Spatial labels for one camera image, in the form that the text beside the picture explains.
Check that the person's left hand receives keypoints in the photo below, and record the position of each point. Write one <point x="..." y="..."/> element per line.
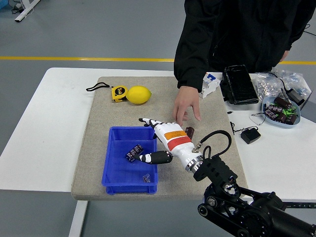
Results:
<point x="284" y="55"/>

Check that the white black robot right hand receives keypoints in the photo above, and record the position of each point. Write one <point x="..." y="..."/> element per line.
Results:
<point x="175" y="138"/>

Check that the person's right hand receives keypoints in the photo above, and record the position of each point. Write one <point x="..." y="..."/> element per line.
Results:
<point x="185" y="101"/>

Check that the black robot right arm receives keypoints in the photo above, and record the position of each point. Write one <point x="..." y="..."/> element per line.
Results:
<point x="214" y="170"/>

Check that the blue plastic box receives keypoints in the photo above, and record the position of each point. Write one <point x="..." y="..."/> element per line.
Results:
<point x="123" y="172"/>

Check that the clear bag of blue parts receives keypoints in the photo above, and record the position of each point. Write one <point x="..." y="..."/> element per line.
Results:
<point x="293" y="76"/>

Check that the white blue circuit breaker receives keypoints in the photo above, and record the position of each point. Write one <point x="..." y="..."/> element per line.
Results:
<point x="209" y="85"/>

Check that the clear bag of washers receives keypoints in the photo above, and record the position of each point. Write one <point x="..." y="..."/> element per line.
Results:
<point x="265" y="86"/>

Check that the grey-brown mat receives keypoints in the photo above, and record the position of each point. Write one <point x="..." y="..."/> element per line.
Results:
<point x="148" y="111"/>

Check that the person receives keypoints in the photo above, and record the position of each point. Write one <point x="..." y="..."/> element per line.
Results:
<point x="247" y="29"/>

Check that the yellow lemon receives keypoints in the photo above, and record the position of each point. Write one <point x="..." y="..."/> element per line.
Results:
<point x="138" y="94"/>

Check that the small bag of screws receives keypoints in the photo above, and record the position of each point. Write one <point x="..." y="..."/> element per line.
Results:
<point x="147" y="178"/>

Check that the black case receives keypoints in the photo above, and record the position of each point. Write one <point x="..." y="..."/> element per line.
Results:
<point x="239" y="84"/>

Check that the green plastic connectors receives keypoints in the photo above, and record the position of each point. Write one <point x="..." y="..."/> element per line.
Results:
<point x="289" y="111"/>

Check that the yellow tape measure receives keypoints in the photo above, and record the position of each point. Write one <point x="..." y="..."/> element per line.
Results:
<point x="118" y="93"/>

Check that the light blue bowl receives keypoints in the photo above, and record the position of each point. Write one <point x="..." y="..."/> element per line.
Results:
<point x="284" y="125"/>

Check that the flat black power adapter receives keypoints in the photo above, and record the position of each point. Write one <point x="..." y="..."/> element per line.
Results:
<point x="250" y="135"/>

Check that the white table leg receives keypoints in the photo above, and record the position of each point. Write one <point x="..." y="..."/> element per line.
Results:
<point x="79" y="218"/>

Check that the blue background object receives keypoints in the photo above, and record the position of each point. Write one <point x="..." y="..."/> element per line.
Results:
<point x="3" y="4"/>

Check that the white background table frame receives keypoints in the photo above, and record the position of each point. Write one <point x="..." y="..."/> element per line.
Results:
<point x="26" y="11"/>

